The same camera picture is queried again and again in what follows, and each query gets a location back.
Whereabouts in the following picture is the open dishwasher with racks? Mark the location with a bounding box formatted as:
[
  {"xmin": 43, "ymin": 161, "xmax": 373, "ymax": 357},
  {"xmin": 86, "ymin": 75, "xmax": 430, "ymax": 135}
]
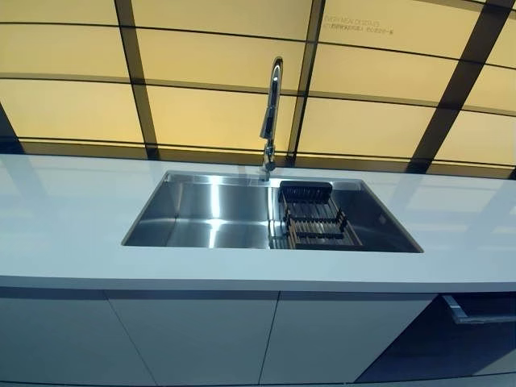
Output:
[{"xmin": 356, "ymin": 293, "xmax": 516, "ymax": 384}]

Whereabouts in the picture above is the stainless steel sink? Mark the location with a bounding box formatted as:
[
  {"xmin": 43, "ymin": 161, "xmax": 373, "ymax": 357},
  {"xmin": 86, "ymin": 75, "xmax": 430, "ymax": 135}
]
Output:
[{"xmin": 120, "ymin": 170, "xmax": 425, "ymax": 255}]

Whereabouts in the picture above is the black steel sink drying rack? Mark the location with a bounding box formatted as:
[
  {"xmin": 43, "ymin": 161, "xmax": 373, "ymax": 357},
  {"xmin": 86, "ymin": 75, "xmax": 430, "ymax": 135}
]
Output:
[{"xmin": 268, "ymin": 180, "xmax": 364, "ymax": 251}]

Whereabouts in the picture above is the chrome gooseneck faucet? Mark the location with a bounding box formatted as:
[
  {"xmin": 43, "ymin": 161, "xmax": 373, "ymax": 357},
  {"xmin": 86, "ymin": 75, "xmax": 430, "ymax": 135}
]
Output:
[{"xmin": 260, "ymin": 56, "xmax": 285, "ymax": 183}]

